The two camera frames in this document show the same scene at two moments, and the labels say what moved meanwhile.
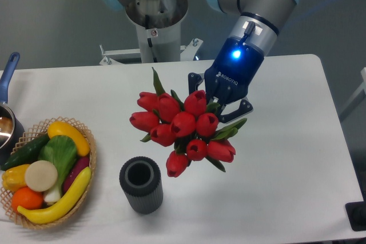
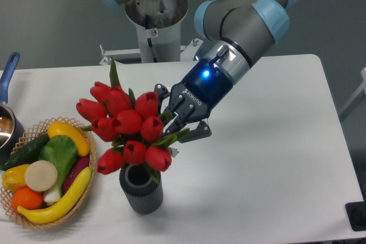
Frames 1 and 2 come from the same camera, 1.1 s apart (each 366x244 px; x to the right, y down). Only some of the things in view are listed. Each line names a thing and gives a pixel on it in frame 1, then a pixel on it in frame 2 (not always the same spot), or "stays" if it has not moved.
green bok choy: x=61 y=151 stays
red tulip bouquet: x=194 y=130 → x=134 y=125
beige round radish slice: x=41 y=176 stays
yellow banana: x=63 y=207 stays
